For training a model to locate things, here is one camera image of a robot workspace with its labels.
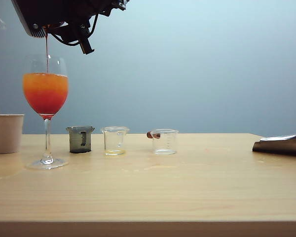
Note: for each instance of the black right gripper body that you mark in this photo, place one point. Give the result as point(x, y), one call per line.
point(69, 11)

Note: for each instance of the clear empty measuring cup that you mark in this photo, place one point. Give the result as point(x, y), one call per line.
point(165, 151)

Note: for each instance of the beige paper cup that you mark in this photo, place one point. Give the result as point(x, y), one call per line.
point(7, 133)

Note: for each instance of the silver metallic foil sheet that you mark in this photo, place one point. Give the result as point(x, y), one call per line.
point(281, 146)

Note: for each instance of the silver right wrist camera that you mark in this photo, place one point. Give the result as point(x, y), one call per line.
point(34, 30)

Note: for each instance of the smoky grey measuring cup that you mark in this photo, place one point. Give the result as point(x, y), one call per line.
point(75, 140)

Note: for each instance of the small brown cork-like object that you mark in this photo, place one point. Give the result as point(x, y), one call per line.
point(150, 134)

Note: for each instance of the clear measuring cup yellow residue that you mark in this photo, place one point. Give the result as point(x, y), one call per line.
point(114, 152)

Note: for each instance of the stemmed wine glass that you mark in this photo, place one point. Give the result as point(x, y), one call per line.
point(45, 98)

